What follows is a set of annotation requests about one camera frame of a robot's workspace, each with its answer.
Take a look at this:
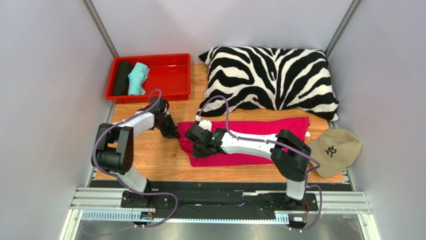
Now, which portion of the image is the rolled teal t shirt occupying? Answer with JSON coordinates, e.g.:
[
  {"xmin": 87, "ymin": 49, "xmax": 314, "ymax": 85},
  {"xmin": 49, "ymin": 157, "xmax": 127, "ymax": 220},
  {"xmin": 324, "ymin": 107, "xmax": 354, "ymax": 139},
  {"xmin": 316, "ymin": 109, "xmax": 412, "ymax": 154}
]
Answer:
[{"xmin": 127, "ymin": 62, "xmax": 150, "ymax": 96}]

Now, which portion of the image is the aluminium frame rail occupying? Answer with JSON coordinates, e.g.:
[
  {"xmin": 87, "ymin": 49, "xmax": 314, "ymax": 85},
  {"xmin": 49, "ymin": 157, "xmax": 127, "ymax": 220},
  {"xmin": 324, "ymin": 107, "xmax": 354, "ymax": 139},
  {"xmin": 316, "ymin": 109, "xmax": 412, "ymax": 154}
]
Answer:
[{"xmin": 60, "ymin": 181, "xmax": 380, "ymax": 240}]

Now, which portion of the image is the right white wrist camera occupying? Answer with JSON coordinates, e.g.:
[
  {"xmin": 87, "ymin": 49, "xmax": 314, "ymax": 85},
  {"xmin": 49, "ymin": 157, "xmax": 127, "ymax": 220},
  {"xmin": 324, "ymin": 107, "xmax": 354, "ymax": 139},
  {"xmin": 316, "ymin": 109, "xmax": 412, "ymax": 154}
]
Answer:
[{"xmin": 195, "ymin": 115, "xmax": 212, "ymax": 132}]

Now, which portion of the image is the zebra print pillow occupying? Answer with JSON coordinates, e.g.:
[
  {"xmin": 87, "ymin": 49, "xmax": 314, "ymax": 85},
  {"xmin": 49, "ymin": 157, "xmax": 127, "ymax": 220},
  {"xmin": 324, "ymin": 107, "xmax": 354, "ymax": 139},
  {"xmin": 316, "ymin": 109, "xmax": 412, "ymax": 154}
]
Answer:
[{"xmin": 197, "ymin": 46, "xmax": 339, "ymax": 122}]

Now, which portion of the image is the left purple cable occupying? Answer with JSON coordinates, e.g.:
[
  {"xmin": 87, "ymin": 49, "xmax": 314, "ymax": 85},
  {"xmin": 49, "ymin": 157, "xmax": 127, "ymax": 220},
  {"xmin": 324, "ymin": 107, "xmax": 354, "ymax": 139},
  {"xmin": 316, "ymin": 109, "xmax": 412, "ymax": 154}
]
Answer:
[{"xmin": 91, "ymin": 88, "xmax": 179, "ymax": 234}]

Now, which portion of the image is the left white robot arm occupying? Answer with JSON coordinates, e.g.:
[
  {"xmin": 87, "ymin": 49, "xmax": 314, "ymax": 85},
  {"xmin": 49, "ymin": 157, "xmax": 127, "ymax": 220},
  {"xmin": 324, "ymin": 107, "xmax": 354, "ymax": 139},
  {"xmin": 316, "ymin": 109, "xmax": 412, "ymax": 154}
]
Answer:
[{"xmin": 91, "ymin": 96, "xmax": 181, "ymax": 199}]

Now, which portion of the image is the rolled black t shirt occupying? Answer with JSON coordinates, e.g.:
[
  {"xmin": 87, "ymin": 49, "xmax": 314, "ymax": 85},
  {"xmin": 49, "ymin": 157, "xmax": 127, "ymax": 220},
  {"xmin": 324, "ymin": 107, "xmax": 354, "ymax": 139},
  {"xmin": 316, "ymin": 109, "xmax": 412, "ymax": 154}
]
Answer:
[{"xmin": 112, "ymin": 60, "xmax": 134, "ymax": 96}]

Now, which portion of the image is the magenta t shirt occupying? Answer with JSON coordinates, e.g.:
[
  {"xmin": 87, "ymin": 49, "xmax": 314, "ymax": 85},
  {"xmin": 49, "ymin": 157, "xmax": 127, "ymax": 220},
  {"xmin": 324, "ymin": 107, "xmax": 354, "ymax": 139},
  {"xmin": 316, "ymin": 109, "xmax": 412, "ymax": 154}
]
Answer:
[{"xmin": 177, "ymin": 116, "xmax": 310, "ymax": 167}]

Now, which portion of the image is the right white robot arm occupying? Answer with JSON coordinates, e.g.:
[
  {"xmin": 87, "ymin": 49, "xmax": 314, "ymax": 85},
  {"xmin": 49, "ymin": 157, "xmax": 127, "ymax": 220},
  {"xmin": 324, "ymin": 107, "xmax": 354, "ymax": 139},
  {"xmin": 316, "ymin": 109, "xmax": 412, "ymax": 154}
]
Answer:
[{"xmin": 185, "ymin": 123, "xmax": 312, "ymax": 201}]

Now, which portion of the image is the red plastic tray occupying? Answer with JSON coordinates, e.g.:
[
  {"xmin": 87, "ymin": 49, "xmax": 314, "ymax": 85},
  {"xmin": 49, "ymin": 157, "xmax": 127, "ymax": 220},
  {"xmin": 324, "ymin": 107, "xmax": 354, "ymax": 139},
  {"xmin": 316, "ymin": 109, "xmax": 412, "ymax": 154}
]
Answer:
[{"xmin": 104, "ymin": 53, "xmax": 191, "ymax": 104}]

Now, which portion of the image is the beige baseball cap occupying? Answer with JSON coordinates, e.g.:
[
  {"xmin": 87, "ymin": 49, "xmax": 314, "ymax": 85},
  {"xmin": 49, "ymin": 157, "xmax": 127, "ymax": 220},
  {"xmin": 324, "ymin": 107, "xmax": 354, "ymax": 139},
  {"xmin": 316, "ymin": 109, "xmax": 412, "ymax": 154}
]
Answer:
[{"xmin": 307, "ymin": 128, "xmax": 363, "ymax": 178}]

